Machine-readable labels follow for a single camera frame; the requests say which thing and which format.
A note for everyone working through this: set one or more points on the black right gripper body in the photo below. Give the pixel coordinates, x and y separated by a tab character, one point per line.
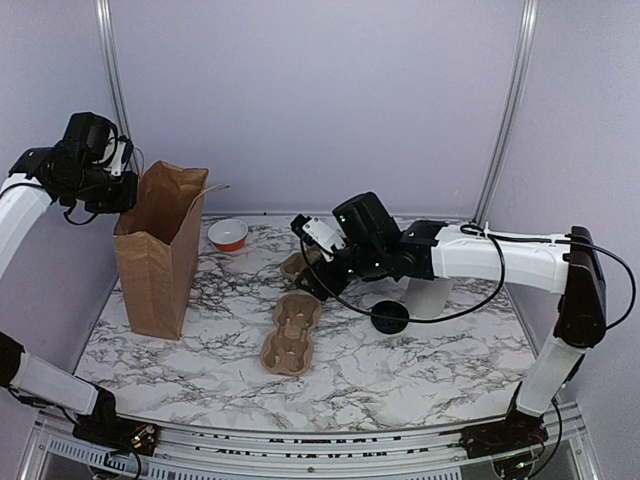
365	261

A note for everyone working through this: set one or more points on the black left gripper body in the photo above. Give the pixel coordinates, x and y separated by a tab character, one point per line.
98	195

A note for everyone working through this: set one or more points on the brown pulp cup carrier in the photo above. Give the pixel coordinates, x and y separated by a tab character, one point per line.
292	266
288	350

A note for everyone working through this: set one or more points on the brown paper bag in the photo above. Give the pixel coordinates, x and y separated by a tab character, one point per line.
157	245

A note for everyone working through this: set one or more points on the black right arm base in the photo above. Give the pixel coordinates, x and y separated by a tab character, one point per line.
515	431

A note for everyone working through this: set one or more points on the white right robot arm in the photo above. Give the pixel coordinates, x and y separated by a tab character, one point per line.
566	265

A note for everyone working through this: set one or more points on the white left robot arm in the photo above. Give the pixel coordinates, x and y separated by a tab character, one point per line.
30	378

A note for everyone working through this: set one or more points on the white cylindrical utensil holder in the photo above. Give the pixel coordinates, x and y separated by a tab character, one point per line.
426	299

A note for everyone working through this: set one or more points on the black plastic cup lid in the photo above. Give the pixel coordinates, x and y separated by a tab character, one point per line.
389	317

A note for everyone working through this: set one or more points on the orange white bowl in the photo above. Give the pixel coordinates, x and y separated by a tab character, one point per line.
228	235

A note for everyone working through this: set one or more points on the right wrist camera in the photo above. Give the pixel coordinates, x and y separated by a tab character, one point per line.
315	232

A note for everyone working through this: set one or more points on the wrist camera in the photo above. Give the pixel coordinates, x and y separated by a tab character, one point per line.
118	155
315	232

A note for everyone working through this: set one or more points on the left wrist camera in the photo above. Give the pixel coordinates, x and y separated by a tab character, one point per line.
118	155

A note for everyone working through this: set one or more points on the left aluminium frame post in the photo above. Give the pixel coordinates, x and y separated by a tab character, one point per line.
110	61

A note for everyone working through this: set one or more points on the aluminium frame post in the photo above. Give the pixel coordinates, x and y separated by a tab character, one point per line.
515	92
110	61

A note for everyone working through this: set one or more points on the right aluminium frame post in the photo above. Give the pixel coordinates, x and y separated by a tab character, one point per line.
515	92

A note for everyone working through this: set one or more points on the aluminium front rail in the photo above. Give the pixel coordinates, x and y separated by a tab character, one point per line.
191	452

